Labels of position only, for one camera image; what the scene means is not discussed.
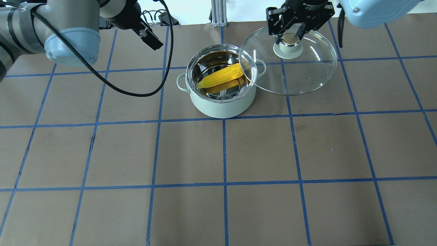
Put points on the yellow corn cob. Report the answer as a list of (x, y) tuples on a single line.
[(222, 76)]

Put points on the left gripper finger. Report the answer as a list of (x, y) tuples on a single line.
[(146, 34)]

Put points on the glass pot lid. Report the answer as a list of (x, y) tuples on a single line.
[(293, 66)]

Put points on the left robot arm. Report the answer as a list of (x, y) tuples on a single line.
[(39, 26)]

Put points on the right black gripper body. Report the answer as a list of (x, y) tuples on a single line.
[(305, 5)]

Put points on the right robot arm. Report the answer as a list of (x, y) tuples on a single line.
[(368, 13)]

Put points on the aluminium frame post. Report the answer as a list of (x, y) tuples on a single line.
[(218, 13)]

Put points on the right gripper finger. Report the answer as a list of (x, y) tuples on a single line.
[(303, 29), (279, 33)]

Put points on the pale green cooking pot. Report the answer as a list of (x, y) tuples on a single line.
[(222, 101)]

